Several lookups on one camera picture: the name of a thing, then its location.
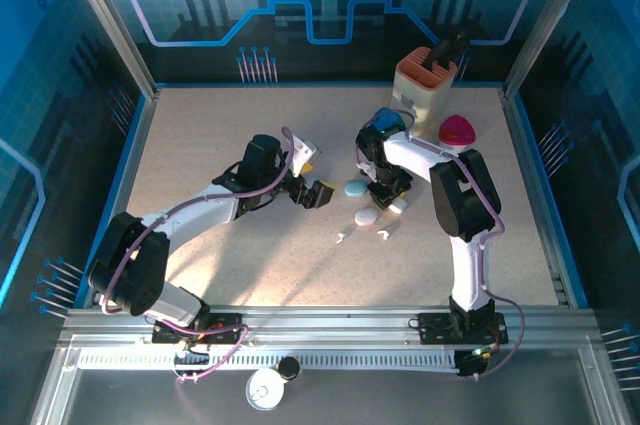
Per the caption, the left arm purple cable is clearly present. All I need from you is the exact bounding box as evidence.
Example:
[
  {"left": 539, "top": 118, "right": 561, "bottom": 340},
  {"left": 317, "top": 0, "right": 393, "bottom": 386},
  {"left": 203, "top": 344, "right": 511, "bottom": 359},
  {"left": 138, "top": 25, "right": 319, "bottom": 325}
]
[{"left": 99, "top": 125, "right": 249, "bottom": 385}]

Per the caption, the white oval earbud case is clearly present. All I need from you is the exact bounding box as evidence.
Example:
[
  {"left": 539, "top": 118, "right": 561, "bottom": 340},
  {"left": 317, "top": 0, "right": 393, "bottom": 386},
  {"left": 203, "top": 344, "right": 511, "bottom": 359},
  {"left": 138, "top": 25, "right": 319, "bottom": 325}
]
[{"left": 353, "top": 206, "right": 379, "bottom": 227}]

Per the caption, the aluminium frame post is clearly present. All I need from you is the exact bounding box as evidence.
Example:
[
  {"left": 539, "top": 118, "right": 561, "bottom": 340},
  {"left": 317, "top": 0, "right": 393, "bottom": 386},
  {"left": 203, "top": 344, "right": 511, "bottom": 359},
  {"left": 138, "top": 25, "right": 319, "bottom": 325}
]
[
  {"left": 501, "top": 0, "right": 599, "bottom": 100},
  {"left": 54, "top": 0, "right": 160, "bottom": 100}
]

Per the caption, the black electronics box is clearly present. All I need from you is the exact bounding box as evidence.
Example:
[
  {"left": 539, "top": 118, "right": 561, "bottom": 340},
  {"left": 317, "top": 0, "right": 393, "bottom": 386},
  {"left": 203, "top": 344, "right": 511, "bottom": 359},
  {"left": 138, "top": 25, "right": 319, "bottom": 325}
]
[{"left": 457, "top": 347, "right": 494, "bottom": 381}]

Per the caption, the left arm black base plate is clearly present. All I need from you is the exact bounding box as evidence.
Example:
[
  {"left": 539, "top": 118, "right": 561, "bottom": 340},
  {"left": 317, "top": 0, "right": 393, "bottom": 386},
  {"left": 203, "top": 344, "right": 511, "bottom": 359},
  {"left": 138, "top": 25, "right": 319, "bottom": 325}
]
[{"left": 151, "top": 312, "right": 247, "bottom": 346}]

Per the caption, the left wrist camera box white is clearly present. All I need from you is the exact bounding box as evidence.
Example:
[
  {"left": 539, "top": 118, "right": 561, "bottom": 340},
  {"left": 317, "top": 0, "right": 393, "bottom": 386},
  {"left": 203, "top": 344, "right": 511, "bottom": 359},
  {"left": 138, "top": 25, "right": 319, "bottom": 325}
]
[{"left": 291, "top": 137, "right": 322, "bottom": 177}]

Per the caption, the black round cap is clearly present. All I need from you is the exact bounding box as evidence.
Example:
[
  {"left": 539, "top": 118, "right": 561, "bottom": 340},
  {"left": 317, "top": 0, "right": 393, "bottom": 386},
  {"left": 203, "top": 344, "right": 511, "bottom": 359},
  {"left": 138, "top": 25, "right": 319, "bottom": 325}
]
[{"left": 277, "top": 356, "right": 302, "bottom": 381}]

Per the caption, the magenta plastic bowl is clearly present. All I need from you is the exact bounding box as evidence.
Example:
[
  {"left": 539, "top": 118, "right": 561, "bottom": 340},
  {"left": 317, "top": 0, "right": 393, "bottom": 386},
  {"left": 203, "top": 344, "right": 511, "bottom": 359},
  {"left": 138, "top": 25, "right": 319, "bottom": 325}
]
[{"left": 438, "top": 114, "right": 477, "bottom": 151}]

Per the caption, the aluminium mounting rail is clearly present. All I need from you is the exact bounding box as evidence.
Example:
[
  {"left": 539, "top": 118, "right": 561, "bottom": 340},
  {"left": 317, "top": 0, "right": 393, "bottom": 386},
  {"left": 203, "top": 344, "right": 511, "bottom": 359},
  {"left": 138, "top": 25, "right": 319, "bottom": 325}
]
[{"left": 57, "top": 307, "right": 604, "bottom": 346}]

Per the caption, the white slotted cable duct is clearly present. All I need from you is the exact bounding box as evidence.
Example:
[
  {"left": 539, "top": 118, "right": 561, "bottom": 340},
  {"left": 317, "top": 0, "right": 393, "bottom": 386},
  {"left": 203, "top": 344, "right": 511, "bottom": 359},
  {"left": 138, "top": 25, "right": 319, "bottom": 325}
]
[{"left": 77, "top": 352, "right": 461, "bottom": 372}]

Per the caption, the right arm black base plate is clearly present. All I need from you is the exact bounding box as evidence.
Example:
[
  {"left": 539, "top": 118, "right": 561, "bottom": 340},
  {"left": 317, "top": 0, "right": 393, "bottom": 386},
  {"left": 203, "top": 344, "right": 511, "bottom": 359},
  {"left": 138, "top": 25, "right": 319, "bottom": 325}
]
[{"left": 417, "top": 312, "right": 510, "bottom": 346}]

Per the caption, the beige knife block orange top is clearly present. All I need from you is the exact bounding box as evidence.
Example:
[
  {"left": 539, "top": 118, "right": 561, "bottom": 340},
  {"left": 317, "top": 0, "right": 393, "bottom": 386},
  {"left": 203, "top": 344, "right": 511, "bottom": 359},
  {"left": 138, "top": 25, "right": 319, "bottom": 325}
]
[{"left": 391, "top": 47, "right": 457, "bottom": 137}]

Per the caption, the black knife handle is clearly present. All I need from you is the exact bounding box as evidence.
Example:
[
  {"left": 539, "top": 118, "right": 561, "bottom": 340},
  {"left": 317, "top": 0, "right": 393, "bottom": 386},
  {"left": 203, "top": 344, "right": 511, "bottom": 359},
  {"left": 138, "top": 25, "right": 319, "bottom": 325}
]
[
  {"left": 442, "top": 30, "right": 471, "bottom": 64},
  {"left": 428, "top": 39, "right": 454, "bottom": 70}
]

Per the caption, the aluminium table side rail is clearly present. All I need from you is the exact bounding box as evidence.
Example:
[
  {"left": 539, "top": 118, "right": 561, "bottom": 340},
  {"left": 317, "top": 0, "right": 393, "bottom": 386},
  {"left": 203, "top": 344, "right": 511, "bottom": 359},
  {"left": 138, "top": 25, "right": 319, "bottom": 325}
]
[
  {"left": 501, "top": 87, "right": 574, "bottom": 309},
  {"left": 89, "top": 87, "right": 160, "bottom": 309}
]

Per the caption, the white round lid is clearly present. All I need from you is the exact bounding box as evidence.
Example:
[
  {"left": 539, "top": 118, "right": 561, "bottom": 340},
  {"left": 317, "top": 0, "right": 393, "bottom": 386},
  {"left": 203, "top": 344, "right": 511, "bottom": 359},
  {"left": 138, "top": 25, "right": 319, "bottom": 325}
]
[{"left": 245, "top": 368, "right": 287, "bottom": 412}]

